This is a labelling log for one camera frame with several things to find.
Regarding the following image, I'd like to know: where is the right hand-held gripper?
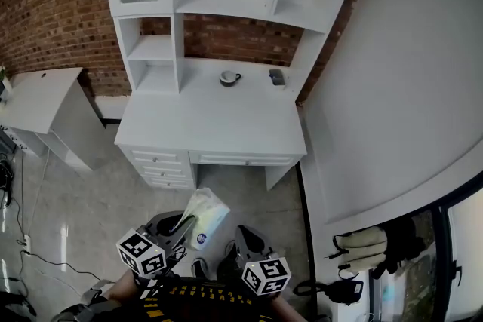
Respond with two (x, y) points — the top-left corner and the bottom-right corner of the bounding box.
(234, 225), (293, 296)

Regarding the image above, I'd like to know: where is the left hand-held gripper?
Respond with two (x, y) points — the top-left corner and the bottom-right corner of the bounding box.
(115, 210), (198, 277)

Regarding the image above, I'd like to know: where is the white pack of tissues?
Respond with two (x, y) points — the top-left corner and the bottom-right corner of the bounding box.
(182, 187), (232, 252)

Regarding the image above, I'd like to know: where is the person's right forearm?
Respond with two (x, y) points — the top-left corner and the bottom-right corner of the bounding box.
(270, 293), (309, 322)

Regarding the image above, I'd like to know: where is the person's left forearm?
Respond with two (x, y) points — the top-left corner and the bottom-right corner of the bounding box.
(102, 269), (143, 302)

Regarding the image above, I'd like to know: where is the small white desk drawer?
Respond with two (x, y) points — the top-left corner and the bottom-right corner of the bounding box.
(140, 164), (189, 179)
(131, 149), (183, 164)
(148, 177), (194, 189)

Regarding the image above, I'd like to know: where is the black shirt with yellow print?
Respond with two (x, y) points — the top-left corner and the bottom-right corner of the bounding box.
(122, 274), (290, 322)

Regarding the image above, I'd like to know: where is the wide white desk drawer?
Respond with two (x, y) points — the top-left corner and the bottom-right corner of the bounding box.
(189, 151), (300, 167)

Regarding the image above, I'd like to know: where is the beige backpack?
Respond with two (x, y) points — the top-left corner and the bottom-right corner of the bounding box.
(325, 225), (389, 281)

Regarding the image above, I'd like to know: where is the white desk with drawers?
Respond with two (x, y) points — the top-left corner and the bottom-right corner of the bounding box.
(113, 57), (308, 192)

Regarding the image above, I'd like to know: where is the black bag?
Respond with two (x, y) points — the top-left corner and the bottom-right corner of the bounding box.
(371, 216), (427, 280)

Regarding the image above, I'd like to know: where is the dark grey cup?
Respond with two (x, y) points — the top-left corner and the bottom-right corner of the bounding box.
(219, 70), (242, 88)

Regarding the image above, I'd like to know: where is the small grey rectangular container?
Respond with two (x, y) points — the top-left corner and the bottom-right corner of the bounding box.
(268, 68), (287, 87)

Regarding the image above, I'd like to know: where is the white side table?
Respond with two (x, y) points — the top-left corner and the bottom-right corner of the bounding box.
(0, 66), (107, 172)

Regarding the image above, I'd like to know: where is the black pouch with strap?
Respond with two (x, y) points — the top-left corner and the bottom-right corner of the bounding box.
(292, 278), (365, 306)

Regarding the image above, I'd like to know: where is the black floor cable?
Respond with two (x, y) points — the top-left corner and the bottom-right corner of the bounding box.
(20, 249), (116, 284)

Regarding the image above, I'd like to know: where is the grey strapped pouch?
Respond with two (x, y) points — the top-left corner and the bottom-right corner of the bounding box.
(51, 278), (116, 322)

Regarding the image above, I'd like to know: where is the black window frame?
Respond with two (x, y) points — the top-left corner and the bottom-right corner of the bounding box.
(371, 170), (483, 322)

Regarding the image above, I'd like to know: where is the black equipment with cables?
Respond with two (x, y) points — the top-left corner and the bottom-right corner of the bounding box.
(0, 152), (16, 209)

